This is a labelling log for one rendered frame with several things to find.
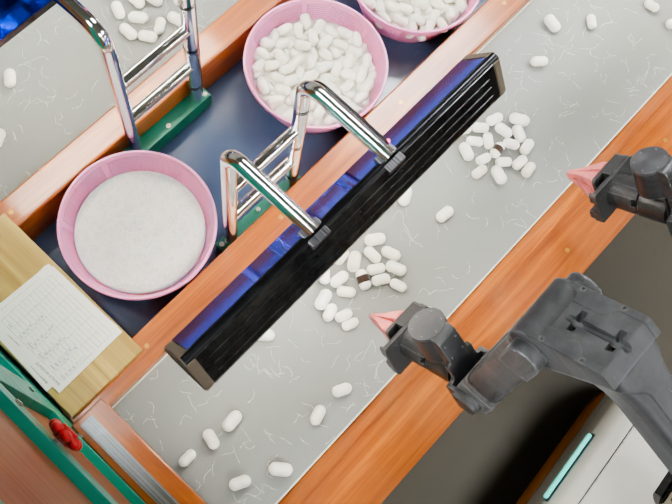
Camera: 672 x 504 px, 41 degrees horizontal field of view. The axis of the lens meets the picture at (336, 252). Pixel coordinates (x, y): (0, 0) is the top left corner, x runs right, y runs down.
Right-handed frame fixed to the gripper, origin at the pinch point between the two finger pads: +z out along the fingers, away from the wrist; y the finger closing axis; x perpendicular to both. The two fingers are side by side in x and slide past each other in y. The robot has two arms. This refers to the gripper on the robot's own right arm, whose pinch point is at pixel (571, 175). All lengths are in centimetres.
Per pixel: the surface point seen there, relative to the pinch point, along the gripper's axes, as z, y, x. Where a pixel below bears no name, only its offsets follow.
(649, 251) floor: 33, -47, 85
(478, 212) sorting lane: 13.6, 11.2, 3.8
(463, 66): 2.5, 10.9, -31.5
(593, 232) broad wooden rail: -1.3, 0.5, 13.4
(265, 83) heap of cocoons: 47, 20, -26
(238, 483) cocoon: 11, 74, 3
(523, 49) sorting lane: 24.9, -20.6, -6.0
